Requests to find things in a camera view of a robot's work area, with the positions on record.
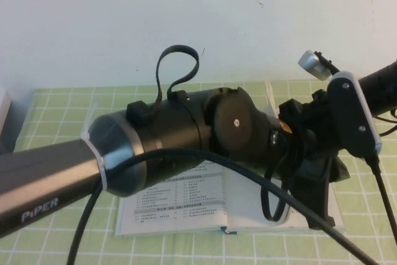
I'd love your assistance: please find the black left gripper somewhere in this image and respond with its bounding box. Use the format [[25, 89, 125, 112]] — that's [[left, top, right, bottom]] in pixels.
[[266, 119, 350, 185]]

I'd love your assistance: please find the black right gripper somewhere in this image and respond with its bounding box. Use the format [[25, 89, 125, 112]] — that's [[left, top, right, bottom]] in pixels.
[[279, 88, 332, 126]]

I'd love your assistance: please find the white hardcover book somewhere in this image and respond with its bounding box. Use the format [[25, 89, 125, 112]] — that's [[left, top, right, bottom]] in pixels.
[[115, 79, 347, 237]]

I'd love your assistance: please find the white zip tie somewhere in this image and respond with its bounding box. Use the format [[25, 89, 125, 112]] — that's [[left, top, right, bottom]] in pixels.
[[81, 102, 109, 192]]

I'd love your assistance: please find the green checked tablecloth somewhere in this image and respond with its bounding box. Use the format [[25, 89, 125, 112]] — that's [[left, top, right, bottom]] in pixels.
[[0, 77, 397, 265]]

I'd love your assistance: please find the black left camera bracket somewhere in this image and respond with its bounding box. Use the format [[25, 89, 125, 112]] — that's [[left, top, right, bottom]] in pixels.
[[293, 153, 336, 231]]

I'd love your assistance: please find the black camera bracket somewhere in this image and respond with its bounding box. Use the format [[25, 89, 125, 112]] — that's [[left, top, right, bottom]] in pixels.
[[293, 153, 336, 231], [313, 50, 342, 76]]

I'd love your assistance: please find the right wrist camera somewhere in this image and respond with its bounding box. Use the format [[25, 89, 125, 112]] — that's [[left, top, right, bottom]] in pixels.
[[297, 50, 335, 81]]

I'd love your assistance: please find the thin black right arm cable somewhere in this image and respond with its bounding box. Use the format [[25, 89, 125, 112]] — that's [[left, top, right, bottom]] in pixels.
[[373, 111, 397, 138]]

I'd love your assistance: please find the black right camera bracket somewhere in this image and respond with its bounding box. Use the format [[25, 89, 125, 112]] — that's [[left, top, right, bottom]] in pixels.
[[313, 50, 342, 76]]

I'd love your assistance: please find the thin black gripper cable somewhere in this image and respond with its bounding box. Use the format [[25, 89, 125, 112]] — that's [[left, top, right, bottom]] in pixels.
[[259, 134, 294, 223]]

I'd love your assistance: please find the flat black cable loop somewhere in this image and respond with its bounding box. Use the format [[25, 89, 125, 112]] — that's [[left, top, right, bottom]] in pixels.
[[154, 45, 200, 114]]

